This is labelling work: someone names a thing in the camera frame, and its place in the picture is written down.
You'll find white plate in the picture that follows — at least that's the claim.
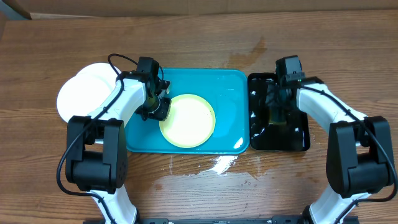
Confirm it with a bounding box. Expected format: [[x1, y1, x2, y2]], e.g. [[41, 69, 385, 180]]
[[76, 62, 121, 84], [57, 73, 116, 122]]

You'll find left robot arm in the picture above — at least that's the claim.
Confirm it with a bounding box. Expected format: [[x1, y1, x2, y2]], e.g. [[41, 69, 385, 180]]
[[56, 57, 171, 223]]

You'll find green yellow sponge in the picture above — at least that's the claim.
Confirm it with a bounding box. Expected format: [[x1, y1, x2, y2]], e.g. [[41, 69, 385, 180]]
[[269, 108, 287, 125]]

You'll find yellow-green plate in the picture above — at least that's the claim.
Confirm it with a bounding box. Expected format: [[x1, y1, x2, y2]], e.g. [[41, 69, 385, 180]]
[[159, 94, 216, 148]]

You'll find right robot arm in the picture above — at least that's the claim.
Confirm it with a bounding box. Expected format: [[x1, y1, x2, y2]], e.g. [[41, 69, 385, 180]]
[[274, 55, 397, 223]]

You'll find black plastic tray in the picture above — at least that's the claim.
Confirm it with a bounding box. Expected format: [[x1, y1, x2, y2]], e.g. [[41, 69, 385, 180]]
[[248, 73, 310, 151]]

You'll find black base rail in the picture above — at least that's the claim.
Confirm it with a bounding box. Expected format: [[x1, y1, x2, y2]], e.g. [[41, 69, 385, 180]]
[[83, 214, 360, 224]]

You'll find teal plastic tray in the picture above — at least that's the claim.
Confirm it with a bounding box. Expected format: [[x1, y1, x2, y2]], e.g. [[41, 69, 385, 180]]
[[125, 68, 249, 154]]

